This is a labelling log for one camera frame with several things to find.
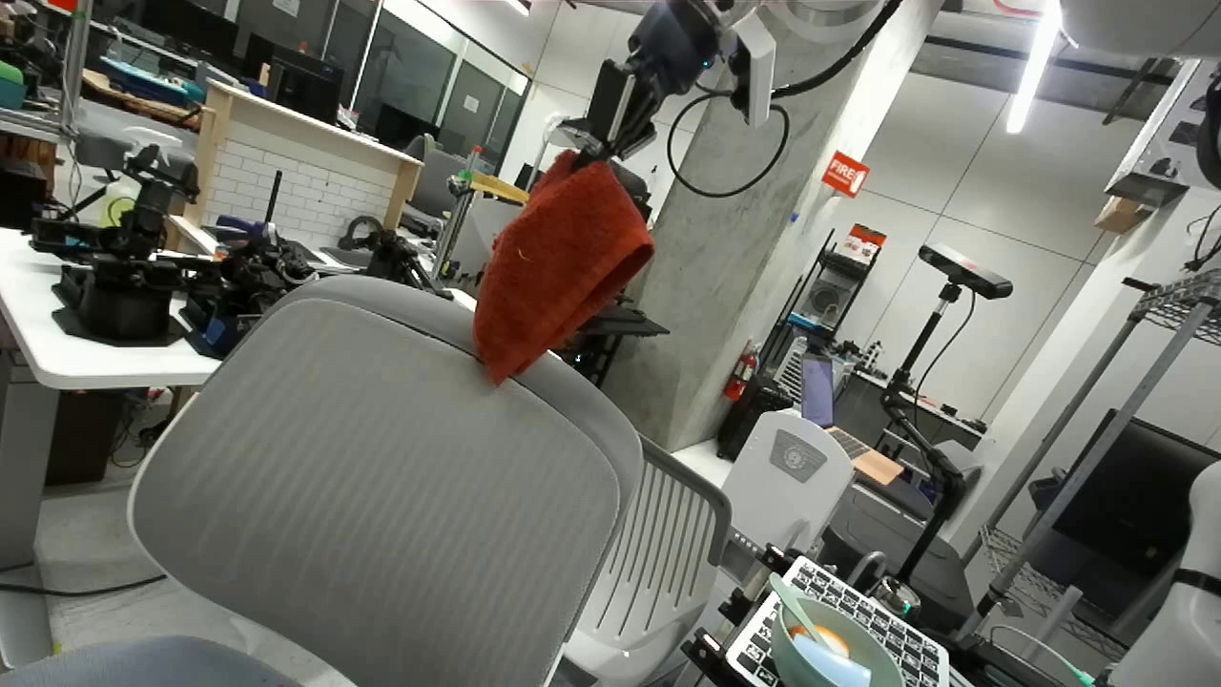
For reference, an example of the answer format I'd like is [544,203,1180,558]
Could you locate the black camera rig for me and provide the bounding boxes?
[30,144,198,344]

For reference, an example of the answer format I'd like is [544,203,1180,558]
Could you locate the red terry towel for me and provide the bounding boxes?
[472,155,653,381]

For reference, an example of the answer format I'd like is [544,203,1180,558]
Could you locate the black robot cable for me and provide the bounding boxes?
[663,0,909,203]

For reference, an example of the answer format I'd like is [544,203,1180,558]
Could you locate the white brick panel box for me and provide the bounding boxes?
[191,83,423,247]

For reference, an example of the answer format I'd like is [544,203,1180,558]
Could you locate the teal bowl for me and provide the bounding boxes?
[771,577,901,687]

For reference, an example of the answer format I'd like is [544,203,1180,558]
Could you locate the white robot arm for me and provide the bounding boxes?
[578,0,1221,158]

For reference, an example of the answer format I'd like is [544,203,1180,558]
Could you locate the grey mesh chair right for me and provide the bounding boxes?
[0,272,649,687]

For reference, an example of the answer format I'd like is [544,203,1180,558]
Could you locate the red fire extinguisher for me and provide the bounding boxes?
[720,348,759,404]

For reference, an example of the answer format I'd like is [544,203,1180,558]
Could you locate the white work table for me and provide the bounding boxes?
[0,225,361,395]

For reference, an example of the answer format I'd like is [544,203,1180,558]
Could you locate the black tripod camera stand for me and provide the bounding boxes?
[874,241,1021,604]

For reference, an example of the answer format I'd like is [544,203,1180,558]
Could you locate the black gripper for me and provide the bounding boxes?
[584,0,733,158]

